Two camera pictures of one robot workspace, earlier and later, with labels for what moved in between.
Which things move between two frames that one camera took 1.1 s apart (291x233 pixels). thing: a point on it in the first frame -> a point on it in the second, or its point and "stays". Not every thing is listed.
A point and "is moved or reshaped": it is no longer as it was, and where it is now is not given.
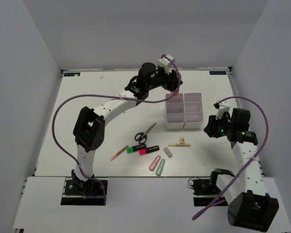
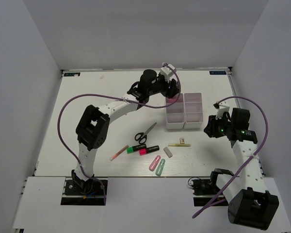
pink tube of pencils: (173, 92) is moved or reshaped
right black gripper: (211, 128) stays
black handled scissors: (141, 137) stays
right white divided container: (193, 110) stays
